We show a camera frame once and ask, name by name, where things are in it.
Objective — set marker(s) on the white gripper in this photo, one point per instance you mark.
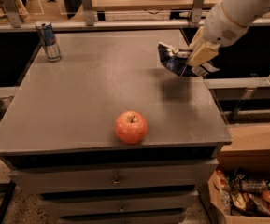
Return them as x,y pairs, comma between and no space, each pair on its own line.
219,27

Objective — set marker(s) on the blue chip bag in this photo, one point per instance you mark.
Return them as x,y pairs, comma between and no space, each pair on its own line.
175,60

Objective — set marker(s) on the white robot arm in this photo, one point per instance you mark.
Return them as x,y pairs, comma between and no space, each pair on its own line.
243,12

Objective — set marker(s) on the red apple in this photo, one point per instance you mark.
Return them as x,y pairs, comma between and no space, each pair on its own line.
130,127

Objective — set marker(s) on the cardboard box of snacks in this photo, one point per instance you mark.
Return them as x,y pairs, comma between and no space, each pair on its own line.
250,150

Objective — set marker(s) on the blue silver energy drink can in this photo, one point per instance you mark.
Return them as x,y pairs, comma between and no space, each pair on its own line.
48,40

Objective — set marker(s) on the top drawer metal knob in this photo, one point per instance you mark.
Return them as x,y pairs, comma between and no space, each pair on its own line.
116,182

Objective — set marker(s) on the orange snack in box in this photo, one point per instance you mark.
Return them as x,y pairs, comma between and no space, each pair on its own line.
265,195

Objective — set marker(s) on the grey drawer cabinet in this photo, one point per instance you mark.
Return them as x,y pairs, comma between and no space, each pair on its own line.
58,138

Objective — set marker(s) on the grey metal railing post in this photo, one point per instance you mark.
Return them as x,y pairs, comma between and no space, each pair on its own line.
88,12
196,12
12,13

